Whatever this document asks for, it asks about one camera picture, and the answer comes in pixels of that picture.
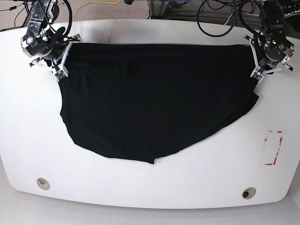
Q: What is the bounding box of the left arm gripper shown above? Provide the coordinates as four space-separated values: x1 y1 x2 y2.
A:
244 35 294 77

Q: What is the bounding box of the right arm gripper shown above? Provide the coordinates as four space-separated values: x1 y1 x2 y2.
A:
28 34 81 77

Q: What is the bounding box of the black t-shirt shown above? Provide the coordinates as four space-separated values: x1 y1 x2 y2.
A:
59 43 258 164

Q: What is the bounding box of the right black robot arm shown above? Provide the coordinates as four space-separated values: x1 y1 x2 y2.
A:
20 0 80 81

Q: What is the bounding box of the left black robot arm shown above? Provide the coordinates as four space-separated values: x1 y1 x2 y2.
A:
196 0 294 82

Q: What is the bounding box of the red tape rectangle marking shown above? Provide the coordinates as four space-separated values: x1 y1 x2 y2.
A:
261 130 283 165

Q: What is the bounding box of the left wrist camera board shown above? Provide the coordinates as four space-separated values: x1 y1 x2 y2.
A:
251 71 264 83

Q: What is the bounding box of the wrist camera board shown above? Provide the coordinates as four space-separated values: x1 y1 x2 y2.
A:
54 71 66 82
251 71 264 83

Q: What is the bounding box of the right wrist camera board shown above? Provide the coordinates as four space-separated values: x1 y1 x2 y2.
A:
54 71 66 82

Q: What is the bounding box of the yellow cable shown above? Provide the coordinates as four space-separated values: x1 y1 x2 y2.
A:
73 0 120 22

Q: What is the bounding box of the left table cable grommet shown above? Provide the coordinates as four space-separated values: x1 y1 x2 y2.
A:
37 178 50 190

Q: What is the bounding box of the table cable grommet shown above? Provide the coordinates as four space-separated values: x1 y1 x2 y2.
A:
37 178 50 190
242 187 256 199

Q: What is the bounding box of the right table cable grommet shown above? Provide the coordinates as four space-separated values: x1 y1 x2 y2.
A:
242 187 256 199

